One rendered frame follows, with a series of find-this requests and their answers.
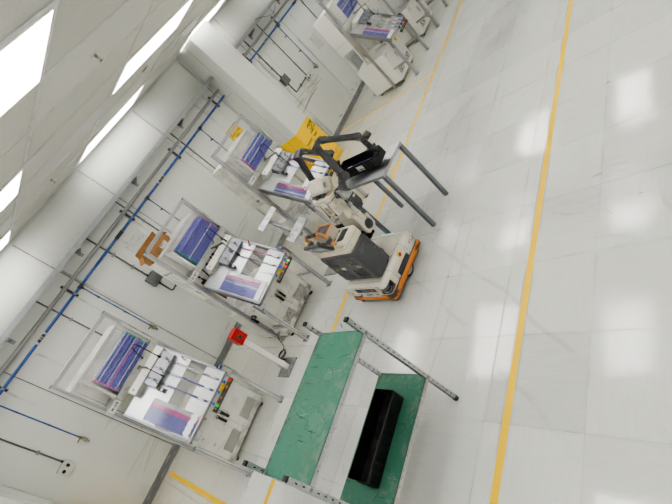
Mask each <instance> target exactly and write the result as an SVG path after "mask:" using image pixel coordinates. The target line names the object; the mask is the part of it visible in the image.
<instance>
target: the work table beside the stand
mask: <svg viewBox="0 0 672 504"><path fill-rule="evenodd" d="M383 149H384V150H385V151H386V154H385V156H384V158H383V160H382V163H381V165H380V166H378V167H375V168H373V169H370V170H368V171H366V172H363V173H361V174H358V175H356V176H353V177H351V178H349V179H348V180H347V181H345V182H346V185H347V188H350V190H353V189H355V188H358V187H361V186H364V185H366V184H369V183H372V182H374V183H375V184H376V185H377V186H378V187H379V188H380V189H381V190H382V191H383V192H384V193H385V194H386V195H387V196H388V197H389V198H391V199H392V200H393V201H394V202H395V203H396V204H397V205H398V206H399V207H400V208H403V206H404V204H403V203H402V202H401V201H400V200H398V199H397V198H396V197H395V196H394V195H393V194H392V193H391V192H390V191H389V190H388V189H387V188H386V187H385V186H384V185H383V184H382V183H381V182H380V181H379V180H380V179H383V180H384V181H385V182H386V183H387V184H388V185H389V186H390V187H391V188H392V189H393V190H395V191H396V192H397V193H398V194H399V195H400V196H401V197H402V198H403V199H404V200H405V201H406V202H407V203H408V204H409V205H410V206H411V207H412V208H413V209H414V210H415V211H416V212H417V213H418V214H419V215H420V216H421V217H422V218H423V219H424V220H425V221H426V222H428V223H429V224H430V225H431V226H432V227H435V226H436V223H435V222H434V221H433V220H432V219H431V218H430V217H429V216H428V215H427V214H426V213H425V212H424V211H423V210H422V209H421V208H420V207H419V206H418V205H417V204H416V203H415V202H414V201H413V200H412V199H411V198H410V197H409V196H408V195H407V194H406V193H405V192H404V191H403V190H402V189H401V188H400V187H399V186H398V185H397V184H396V183H395V182H394V181H393V180H392V179H391V178H390V177H389V176H388V175H387V173H388V170H389V168H390V166H391V164H392V162H393V160H394V158H395V156H396V154H397V152H398V150H399V149H400V150H401V151H402V152H403V153H404V154H405V155H406V156H407V157H408V158H409V159H410V160H411V162H412V163H413V164H414V165H415V166H416V167H417V168H418V169H419V170H420V171H421V172H422V173H423V174H424V175H425V176H426V177H427V178H428V179H429V180H430V181H431V182H432V183H433V184H434V186H435V187H436V188H437V189H438V190H439V191H440V192H441V193H442V194H443V195H444V196H447V195H448V193H449V192H448V191H447V190H446V189H445V188H444V187H443V186H442V185H441V184H440V183H439V182H438V181H437V180H436V179H435V177H434V176H433V175H432V174H431V173H430V172H429V171H428V170H427V169H426V168H425V167H424V166H423V165H422V164H421V163H420V162H419V161H418V160H417V158H416V157H415V156H414V155H413V154H412V153H411V152H410V151H409V150H408V149H407V148H406V147H405V146H404V145H403V144H402V143H401V142H400V141H399V142H396V143H394V144H392V145H390V146H388V147H385V148H383ZM350 190H349V191H350ZM353 205H354V204H353ZM354 206H355V207H356V208H357V209H358V210H360V211H361V212H362V213H366V212H367V213H368V214H369V215H370V216H371V217H372V218H373V220H374V221H375V225H376V226H377V227H378V228H379V229H381V230H382V231H383V232H384V233H385V234H389V233H391V232H390V231H389V230H388V229H387V228H386V227H384V226H383V225H382V224H381V223H380V222H379V221H378V220H377V219H376V218H374V217H373V216H372V215H371V214H370V213H369V212H368V211H367V210H366V209H364V208H363V207H361V209H359V208H358V207H357V206H356V205H354Z"/></svg>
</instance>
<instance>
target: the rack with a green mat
mask: <svg viewBox="0 0 672 504"><path fill-rule="evenodd" d="M343 322H345V323H346V324H348V325H349V326H350V327H352V328H353V329H355V330H351V331H339V332H327V333H322V332H321V331H319V330H318V329H316V328H315V327H314V326H312V325H311V324H309V323H308V322H303V325H302V326H303V327H305V328H306V329H308V330H309V331H311V332H312V333H314V334H315V335H317V336H318V337H319V338H318V340H317V343H316V345H315V348H314V350H313V352H312V355H311V357H310V360H309V362H308V365H307V367H306V370H305V372H304V375H303V377H302V380H301V382H300V384H299V387H298V389H297V392H296V394H295V397H294V399H293V402H292V404H291V407H290V409H289V412H288V414H287V417H286V419H285V421H284V424H283V426H282V429H281V431H280V434H279V436H278V439H277V441H276V444H275V446H274V449H273V451H272V453H271V456H270V458H269V461H268V463H267V466H266V468H262V467H260V466H258V465H256V464H253V463H251V462H249V461H247V460H244V461H243V463H242V465H243V466H245V467H247V468H249V469H252V470H254V471H256V472H259V473H261V474H263V475H265V476H268V477H270V478H272V479H275V480H277V481H279V482H281V483H284V484H286V485H288V486H290V487H293V488H295V489H297V490H300V491H302V492H304V493H306V494H309V495H311V496H313V497H316V498H318V499H320V500H322V501H325V502H327V503H329V504H398V500H399V497H400V493H401V489H402V485H403V481H404V477H405V473H406V469H407V465H408V461H409V457H410V453H411V449H412V445H413V441H414V437H415V433H416V430H417V426H418V422H419V418H420V414H421V410H422V406H423V402H424V398H425V394H426V390H427V386H428V382H429V383H431V384H432V385H434V386H435V387H436V388H438V389H439V390H441V391H442V392H443V393H445V394H446V395H448V396H449V397H450V398H452V399H453V400H454V401H458V399H459V396H457V395H456V394H454V393H453V392H452V391H450V390H449V389H448V388H446V387H445V386H443V385H442V384H441V383H439V382H438V381H436V380H435V379H434V378H432V377H431V376H430V375H428V374H427V373H425V372H424V371H423V370H421V369H420V368H418V367H417V366H416V365H414V364H413V363H411V362H410V361H409V360H407V359H406V358H405V357H403V356H402V355H400V354H399V353H398V352H396V351H395V350H393V349H392V348H391V347H389V346H388V345H387V344H385V343H384V342H382V341H381V340H380V339H378V338H377V337H375V336H374V335H373V334H371V333H370V332H369V331H367V330H366V329H364V328H363V327H362V326H360V325H359V324H357V323H356V322H355V321H353V320H352V319H351V318H349V317H348V316H347V317H344V319H343ZM366 338H367V339H369V340H370V341H372V342H373V343H374V344H376V345H377V346H379V347H380V348H381V349H383V350H384V351H386V352H387V353H389V354H390V355H391V356H393V357H394V358H396V359H397V360H398V361H400V362H401V363H403V364H404V365H405V366H407V367H408V368H410V369H411V370H412V371H414V372H415V373H417V374H406V373H382V372H380V371H379V370H377V369H376V368H374V367H373V366H371V365H370V364H368V363H367V362H365V361H364V360H363V359H361V358H360V354H361V352H362V349H363V346H364V343H365V340H366ZM357 363H359V364H360V365H362V366H363V367H365V368H367V369H368V370H370V371H371V372H373V373H374V374H376V375H377V376H378V379H377V383H376V386H375V389H391V390H394V391H395V392H396V393H398V394H399V395H401V396H402V397H403V398H404V399H403V403H402V406H401V410H400V413H399V417H398V421H397V424H396V428H395V431H394V435H393V439H392V442H391V446H390V449H389V453H388V457H387V460H386V464H385V467H384V471H383V475H382V478H381V482H380V485H379V488H378V489H377V488H372V487H370V486H368V485H363V484H361V483H359V482H357V481H355V480H352V479H349V478H348V475H349V472H350V468H351V465H352V462H353V459H354V456H355V453H356V450H357V446H358V443H359V440H360V437H361V434H362V431H363V427H364V424H365V421H366V418H367V415H368V411H369V408H370V405H371V402H372V398H373V395H374V392H375V389H374V392H373V395H372V398H371V402H370V405H369V408H368V411H367V414H366V418H365V421H364V424H363V427H362V430H361V433H360V437H359V440H358V443H357V446H356V449H355V452H354V456H353V459H352V462H351V465H350V468H349V471H348V475H347V478H346V481H345V484H344V487H343V490H342V494H341V497H340V499H338V498H335V497H333V496H331V495H329V494H327V493H324V492H322V491H320V490H318V489H316V488H314V487H315V485H316V482H317V479H318V476H319V473H320V470H321V467H322V464H323V461H324V459H325V456H326V453H327V450H328V447H329V444H330V441H331V438H332V435H333V432H334V430H335V427H336V424H337V421H338V418H339V415H340V412H341V409H342V406H343V404H344V401H345V398H346V395H347V392H348V389H349V386H350V383H351V380H352V378H353V375H354V372H355V369H356V366H357Z"/></svg>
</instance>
